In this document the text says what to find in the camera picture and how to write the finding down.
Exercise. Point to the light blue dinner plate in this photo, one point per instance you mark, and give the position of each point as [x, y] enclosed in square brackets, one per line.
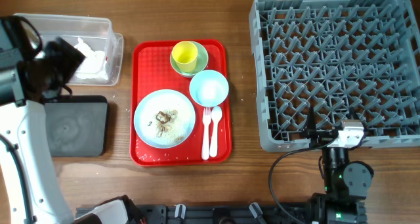
[164, 99]

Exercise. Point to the white napkin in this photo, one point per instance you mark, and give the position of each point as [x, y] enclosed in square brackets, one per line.
[94, 65]

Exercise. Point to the light blue bowl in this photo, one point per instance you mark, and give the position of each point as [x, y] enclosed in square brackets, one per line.
[209, 88]

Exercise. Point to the red serving tray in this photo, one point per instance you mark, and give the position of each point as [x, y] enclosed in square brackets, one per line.
[152, 71]

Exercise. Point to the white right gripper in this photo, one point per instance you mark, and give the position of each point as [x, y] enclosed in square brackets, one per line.
[310, 129]

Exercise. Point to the white plastic fork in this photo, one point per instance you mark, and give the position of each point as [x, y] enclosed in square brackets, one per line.
[206, 119]

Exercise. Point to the green small plate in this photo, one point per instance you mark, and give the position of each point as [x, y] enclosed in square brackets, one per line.
[201, 64]

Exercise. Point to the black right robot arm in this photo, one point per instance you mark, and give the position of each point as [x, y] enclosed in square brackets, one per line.
[346, 182]

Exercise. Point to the yellow plastic cup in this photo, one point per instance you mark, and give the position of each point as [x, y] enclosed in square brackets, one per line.
[185, 55]

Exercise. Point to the clear plastic bin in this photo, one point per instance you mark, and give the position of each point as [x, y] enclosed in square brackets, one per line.
[96, 32]

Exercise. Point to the white plastic spoon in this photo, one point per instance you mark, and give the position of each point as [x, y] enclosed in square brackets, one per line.
[216, 115]

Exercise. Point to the black plastic tray bin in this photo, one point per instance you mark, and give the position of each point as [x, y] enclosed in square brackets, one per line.
[76, 125]

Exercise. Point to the grey dishwasher rack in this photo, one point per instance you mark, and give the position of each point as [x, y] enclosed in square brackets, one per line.
[335, 58]

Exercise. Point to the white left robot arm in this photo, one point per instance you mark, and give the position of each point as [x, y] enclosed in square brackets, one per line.
[28, 170]

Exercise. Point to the food scraps on plate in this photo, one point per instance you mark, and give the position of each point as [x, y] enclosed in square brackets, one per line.
[166, 127]

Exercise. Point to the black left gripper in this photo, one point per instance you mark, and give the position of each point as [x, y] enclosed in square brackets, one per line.
[68, 58]

